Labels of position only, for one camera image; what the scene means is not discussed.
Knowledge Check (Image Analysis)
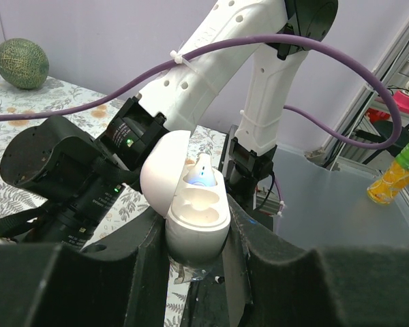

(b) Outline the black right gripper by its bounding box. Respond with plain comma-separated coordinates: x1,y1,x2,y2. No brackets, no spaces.
0,116,139,249

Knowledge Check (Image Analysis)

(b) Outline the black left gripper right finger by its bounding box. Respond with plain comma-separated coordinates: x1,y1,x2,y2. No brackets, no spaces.
223,200,409,326

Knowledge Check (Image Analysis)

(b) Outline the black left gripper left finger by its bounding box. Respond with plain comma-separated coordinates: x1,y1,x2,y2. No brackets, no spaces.
0,209,169,326

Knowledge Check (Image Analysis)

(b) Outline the white earbud charging case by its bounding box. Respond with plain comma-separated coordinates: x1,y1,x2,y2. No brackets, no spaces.
140,130,230,268

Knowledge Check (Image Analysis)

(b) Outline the white clip earbud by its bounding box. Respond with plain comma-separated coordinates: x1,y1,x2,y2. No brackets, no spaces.
181,153,222,189

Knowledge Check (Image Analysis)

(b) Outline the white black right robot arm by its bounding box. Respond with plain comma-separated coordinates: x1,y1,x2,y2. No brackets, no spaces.
0,1,338,248

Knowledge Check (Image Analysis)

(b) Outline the floral patterned table mat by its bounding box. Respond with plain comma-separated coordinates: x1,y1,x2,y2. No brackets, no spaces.
0,116,169,326

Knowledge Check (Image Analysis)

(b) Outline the green netted melon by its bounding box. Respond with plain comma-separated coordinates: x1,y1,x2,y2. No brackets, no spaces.
0,38,50,90

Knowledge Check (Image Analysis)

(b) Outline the orange juice bottle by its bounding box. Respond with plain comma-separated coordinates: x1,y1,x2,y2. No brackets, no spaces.
367,143,409,204

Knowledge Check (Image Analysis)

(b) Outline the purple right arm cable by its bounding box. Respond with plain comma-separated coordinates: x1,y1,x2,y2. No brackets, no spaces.
0,33,403,219

